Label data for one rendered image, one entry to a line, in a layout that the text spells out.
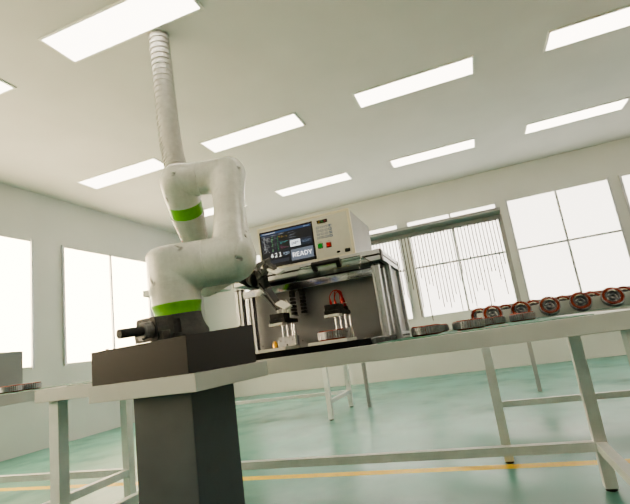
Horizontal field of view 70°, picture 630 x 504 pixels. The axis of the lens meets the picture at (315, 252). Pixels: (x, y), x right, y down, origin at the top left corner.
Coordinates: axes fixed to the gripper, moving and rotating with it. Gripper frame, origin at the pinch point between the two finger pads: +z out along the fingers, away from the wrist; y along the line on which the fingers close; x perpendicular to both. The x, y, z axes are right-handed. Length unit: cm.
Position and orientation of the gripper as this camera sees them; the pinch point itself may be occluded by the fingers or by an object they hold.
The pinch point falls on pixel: (283, 289)
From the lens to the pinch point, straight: 155.8
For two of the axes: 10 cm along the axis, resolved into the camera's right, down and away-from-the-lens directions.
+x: 7.7, -3.6, 5.3
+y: -1.8, -9.1, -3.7
